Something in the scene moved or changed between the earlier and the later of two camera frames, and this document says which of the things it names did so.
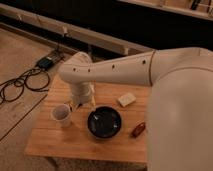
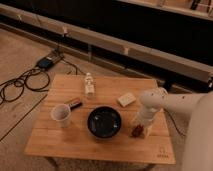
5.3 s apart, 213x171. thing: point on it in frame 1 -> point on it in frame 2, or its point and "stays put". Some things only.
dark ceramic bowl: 104,122 stays put
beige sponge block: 127,99 stays put
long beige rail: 70,31 stays put
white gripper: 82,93 -> 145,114
